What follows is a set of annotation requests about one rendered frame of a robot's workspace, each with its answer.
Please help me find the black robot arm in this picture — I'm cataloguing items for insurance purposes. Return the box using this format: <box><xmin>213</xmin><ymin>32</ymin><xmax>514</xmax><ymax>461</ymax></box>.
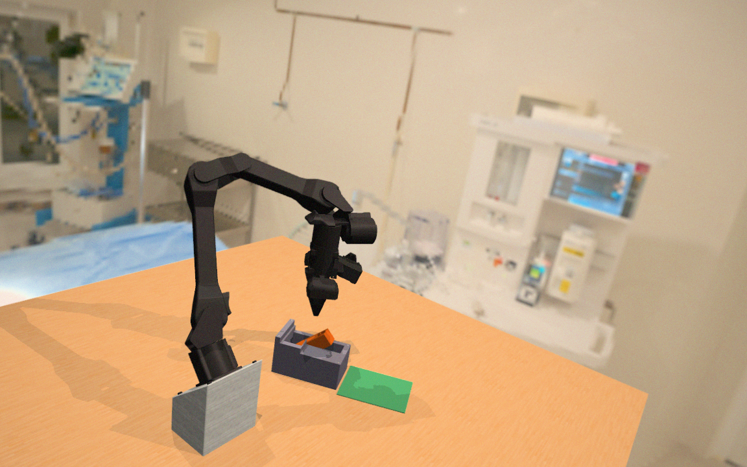
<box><xmin>184</xmin><ymin>153</ymin><xmax>377</xmax><ymax>387</ymax></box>

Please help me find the orange block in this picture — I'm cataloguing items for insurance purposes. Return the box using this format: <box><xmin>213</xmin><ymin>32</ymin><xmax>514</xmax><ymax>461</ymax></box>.
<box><xmin>297</xmin><ymin>328</ymin><xmax>334</xmax><ymax>349</ymax></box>

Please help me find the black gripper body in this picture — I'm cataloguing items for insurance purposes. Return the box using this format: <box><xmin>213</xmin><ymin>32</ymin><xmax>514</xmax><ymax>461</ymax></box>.
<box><xmin>304</xmin><ymin>242</ymin><xmax>339</xmax><ymax>300</ymax></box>

